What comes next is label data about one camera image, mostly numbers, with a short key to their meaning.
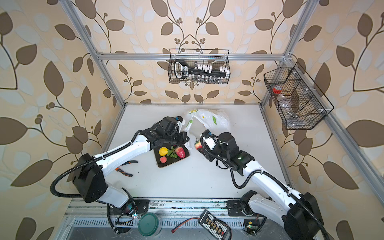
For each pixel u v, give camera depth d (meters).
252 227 0.71
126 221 0.74
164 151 0.89
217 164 0.89
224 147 0.60
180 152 0.89
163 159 0.88
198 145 0.75
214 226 0.68
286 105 0.73
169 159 0.90
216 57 0.91
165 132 0.63
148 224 0.62
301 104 0.73
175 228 0.69
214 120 0.87
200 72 0.83
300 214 0.38
